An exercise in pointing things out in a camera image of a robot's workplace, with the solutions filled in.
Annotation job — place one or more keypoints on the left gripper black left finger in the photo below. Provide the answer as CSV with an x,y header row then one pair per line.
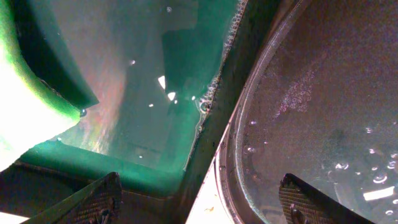
x,y
98,202

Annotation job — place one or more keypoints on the green sponge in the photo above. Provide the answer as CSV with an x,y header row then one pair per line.
x,y
43,93

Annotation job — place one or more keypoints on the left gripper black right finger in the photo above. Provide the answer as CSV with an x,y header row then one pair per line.
x,y
314,202

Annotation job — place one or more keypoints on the round black tray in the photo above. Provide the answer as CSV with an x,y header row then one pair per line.
x,y
321,104

